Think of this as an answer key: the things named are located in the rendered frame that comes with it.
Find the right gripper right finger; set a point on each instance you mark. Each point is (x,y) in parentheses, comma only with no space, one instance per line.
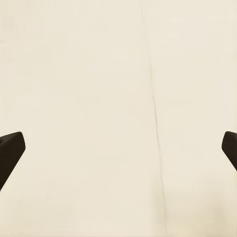
(229,146)

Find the bed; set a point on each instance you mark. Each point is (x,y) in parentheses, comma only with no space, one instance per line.
(123,105)

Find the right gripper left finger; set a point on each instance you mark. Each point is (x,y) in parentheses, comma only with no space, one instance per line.
(12,147)

